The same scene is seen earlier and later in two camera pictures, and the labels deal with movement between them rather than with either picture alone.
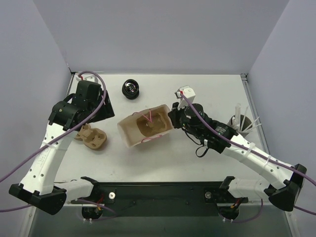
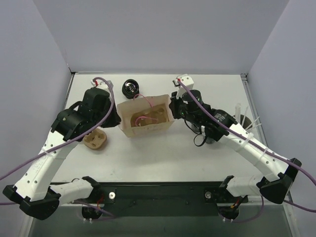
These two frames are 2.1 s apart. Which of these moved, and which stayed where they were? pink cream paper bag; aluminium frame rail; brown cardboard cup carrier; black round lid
Moved: pink cream paper bag
Stayed: brown cardboard cup carrier; black round lid; aluminium frame rail
